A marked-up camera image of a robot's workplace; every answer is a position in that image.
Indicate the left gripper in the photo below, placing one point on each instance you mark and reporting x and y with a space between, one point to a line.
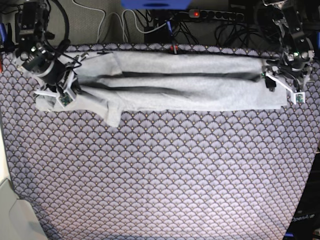
299 71

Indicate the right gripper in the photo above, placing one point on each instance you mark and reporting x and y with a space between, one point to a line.
50 71

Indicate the light grey T-shirt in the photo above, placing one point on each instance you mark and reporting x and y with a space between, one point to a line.
121 81

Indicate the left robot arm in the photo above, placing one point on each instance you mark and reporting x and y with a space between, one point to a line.
297 49

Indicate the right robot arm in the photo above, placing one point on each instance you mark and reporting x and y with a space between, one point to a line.
34 35

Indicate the fan-patterned purple tablecloth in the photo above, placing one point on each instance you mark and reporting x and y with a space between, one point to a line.
236 175

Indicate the red black table clamp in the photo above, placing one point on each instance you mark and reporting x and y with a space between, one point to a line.
174 49

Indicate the black OpenArm box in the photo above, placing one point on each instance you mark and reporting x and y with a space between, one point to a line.
305 224

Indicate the white plastic bin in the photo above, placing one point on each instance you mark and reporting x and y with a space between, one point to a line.
18 220

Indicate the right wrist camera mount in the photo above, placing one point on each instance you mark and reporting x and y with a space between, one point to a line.
63 93

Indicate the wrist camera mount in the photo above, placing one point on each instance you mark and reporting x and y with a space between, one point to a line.
63 93
296 92

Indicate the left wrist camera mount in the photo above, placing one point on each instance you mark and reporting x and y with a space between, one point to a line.
296 92

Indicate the black power strip red switch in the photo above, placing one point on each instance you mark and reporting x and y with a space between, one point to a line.
216 15

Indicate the blue mount plate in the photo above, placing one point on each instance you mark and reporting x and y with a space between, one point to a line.
156 4

